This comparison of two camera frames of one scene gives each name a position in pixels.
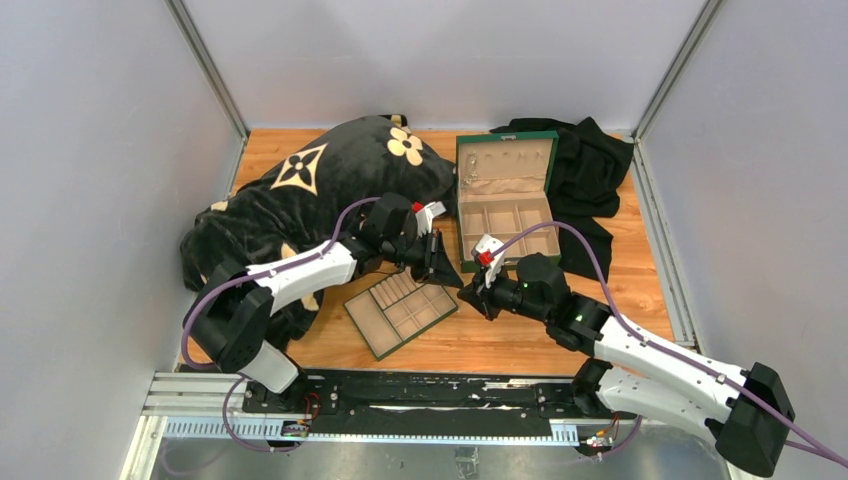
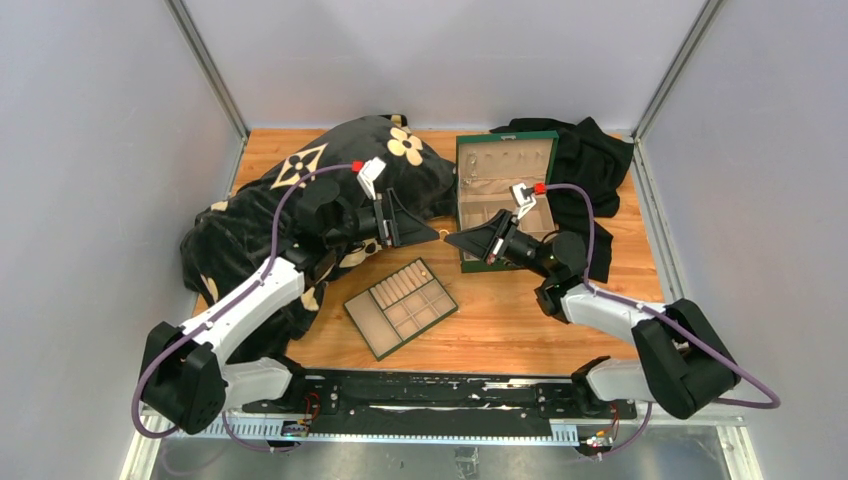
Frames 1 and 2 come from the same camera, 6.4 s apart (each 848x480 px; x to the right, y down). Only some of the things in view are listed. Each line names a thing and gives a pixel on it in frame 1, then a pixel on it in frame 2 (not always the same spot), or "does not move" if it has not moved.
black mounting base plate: [329, 398] does not move
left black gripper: [437, 269] → [402, 228]
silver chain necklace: [474, 174] does not move
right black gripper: [481, 297] → [483, 240]
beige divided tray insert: [396, 310] does not move
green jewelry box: [503, 186] does not move
